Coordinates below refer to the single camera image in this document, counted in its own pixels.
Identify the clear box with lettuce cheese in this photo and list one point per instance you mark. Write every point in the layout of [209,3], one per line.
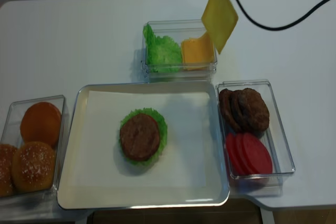
[179,30]

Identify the left brown patty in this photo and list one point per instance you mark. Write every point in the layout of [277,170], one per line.
[225,108]

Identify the sesame bun top centre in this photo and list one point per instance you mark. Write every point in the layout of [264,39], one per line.
[33,167]

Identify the white paper liner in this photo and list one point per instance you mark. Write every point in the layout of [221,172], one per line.
[100,161]

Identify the clear box with patties tomatoes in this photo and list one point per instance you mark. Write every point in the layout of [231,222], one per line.
[273,138]

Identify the right brown patty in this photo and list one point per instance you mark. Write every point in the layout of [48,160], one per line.
[254,109]

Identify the plain orange bun bottom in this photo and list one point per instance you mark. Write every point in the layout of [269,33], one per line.
[41,123]

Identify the sesame bun top left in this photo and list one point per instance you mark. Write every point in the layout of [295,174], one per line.
[7,153]

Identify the red tomato slice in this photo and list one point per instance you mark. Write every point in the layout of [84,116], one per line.
[257,156]
[247,169]
[238,168]

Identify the yellow cheese slice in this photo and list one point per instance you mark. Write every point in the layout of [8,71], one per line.
[219,19]

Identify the orange cheese slice stack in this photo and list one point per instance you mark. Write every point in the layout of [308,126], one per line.
[197,52]

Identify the clear box with buns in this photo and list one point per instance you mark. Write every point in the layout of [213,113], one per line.
[11,135]

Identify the silver metal tray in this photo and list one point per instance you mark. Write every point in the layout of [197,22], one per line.
[214,193]

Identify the sesame bun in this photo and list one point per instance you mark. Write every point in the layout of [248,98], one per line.
[7,153]
[33,167]

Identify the left red tomato slice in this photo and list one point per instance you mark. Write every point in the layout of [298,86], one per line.
[238,168]

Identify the middle brown patty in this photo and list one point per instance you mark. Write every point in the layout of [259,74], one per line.
[237,113]

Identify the right red tomato slice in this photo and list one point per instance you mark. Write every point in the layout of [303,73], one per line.
[257,156]

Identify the green lettuce leaf on tray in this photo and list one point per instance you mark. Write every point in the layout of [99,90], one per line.
[162,128]

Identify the green lettuce in box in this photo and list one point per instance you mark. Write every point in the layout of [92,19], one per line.
[164,54]

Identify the brown burger patty on tray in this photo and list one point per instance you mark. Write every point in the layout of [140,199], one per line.
[140,137]

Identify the middle red tomato slice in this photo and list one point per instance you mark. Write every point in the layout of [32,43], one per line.
[247,169]

